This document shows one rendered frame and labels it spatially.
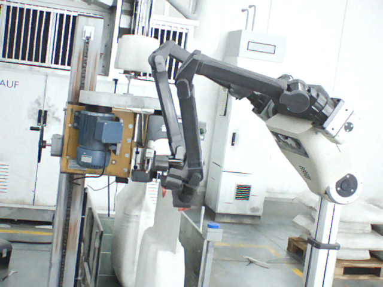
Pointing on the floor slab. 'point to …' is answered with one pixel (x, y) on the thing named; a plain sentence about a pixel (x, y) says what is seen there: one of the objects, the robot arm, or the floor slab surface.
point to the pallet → (297, 244)
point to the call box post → (207, 263)
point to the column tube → (93, 64)
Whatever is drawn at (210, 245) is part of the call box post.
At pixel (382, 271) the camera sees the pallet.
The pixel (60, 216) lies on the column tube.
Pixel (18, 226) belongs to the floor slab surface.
